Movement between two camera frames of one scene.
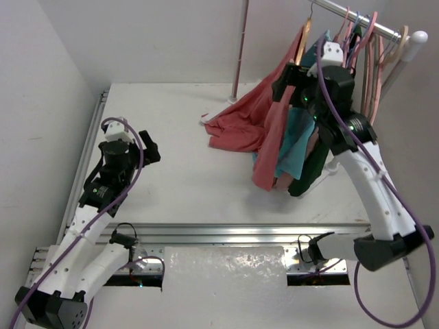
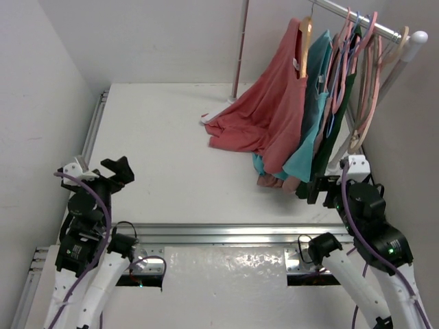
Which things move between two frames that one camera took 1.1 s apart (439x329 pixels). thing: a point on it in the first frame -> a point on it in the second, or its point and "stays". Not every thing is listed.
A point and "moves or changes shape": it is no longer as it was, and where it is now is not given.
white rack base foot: x=205 y=118 stays
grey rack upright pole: x=240 y=48 stays
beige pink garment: x=282 y=182 -> x=291 y=184
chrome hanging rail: x=361 y=20 stays
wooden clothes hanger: x=304 y=38 moves or changes shape
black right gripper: x=295 y=77 -> x=327 y=184
